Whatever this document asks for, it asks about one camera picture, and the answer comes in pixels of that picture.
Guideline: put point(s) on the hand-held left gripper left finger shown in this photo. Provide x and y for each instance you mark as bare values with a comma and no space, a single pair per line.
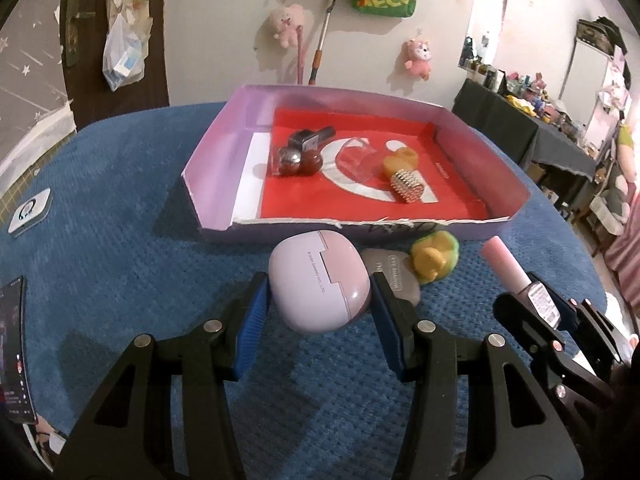
250,330

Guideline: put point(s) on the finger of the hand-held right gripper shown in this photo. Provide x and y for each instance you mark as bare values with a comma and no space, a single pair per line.
530,340
595,330

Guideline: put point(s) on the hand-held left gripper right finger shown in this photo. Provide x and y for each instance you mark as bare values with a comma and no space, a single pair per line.
387,320

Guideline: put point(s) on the pink egg-shaped case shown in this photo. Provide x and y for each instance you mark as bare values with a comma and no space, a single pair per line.
315,285

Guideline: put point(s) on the pink tube bottle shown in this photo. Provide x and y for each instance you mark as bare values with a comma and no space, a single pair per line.
505,260

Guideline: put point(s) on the purple cardboard box red inside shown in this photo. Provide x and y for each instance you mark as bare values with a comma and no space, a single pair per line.
450,180

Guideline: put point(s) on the clear plastic cup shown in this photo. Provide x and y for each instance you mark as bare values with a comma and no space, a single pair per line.
357,162

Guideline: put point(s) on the silver metal ball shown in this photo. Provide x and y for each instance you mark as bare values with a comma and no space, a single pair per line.
290,160

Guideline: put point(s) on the pink striped bedding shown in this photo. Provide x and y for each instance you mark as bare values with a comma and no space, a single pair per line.
625,265

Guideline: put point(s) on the green yellow duck toy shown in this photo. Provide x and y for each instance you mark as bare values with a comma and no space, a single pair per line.
432,257

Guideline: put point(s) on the large white green plush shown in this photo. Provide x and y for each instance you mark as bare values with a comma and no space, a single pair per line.
625,170

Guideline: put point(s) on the black cloth covered table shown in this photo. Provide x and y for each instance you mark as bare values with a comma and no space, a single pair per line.
505,125

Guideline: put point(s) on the black smartphone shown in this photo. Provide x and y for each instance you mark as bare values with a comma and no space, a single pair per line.
15,350

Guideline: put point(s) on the row of cosmetic bottles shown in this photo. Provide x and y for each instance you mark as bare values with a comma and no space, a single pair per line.
525,90

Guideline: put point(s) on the white square coaster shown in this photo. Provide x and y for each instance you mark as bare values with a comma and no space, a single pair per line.
30,210

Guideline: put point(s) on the white wardrobe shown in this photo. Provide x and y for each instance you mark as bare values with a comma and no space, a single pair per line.
585,75

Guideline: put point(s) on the pink bear plush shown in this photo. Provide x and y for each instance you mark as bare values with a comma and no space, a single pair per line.
419,57

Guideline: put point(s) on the pink stick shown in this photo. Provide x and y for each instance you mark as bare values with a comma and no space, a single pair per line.
300,60

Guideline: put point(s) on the brown door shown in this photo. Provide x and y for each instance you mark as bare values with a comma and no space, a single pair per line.
90,90

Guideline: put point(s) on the dark camouflage bag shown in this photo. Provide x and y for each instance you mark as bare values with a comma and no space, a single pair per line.
600,35

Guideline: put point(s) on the clear plastic bag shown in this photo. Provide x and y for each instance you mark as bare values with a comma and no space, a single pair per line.
122,60

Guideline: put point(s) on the pink pig plush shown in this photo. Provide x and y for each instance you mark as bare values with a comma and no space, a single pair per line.
287,22

